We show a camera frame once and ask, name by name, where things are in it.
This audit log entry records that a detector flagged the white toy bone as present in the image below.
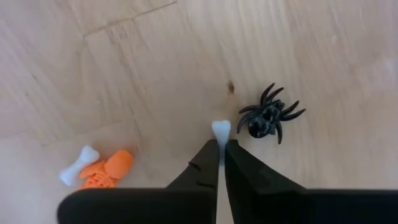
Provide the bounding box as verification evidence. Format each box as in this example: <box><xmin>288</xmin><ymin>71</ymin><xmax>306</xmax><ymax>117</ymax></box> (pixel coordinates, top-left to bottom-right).
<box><xmin>211</xmin><ymin>119</ymin><xmax>232</xmax><ymax>167</ymax></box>
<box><xmin>58</xmin><ymin>145</ymin><xmax>101</xmax><ymax>187</ymax></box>

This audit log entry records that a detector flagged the orange toy skeleton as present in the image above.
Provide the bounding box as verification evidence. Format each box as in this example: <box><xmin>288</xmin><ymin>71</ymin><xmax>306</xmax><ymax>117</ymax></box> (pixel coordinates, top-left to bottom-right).
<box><xmin>77</xmin><ymin>149</ymin><xmax>134</xmax><ymax>190</ymax></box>

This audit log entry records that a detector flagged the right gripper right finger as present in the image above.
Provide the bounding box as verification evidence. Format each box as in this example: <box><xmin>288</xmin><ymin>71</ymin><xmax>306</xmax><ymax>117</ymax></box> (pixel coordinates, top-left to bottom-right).
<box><xmin>224</xmin><ymin>139</ymin><xmax>398</xmax><ymax>224</ymax></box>

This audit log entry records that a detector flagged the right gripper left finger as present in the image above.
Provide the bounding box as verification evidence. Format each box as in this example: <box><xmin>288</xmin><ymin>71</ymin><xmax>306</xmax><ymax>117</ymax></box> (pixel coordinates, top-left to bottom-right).
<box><xmin>57</xmin><ymin>140</ymin><xmax>220</xmax><ymax>224</ymax></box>

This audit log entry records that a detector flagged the black toy spider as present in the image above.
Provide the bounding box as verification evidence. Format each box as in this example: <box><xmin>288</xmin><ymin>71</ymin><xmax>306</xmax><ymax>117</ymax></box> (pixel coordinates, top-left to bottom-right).
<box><xmin>236</xmin><ymin>82</ymin><xmax>307</xmax><ymax>145</ymax></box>

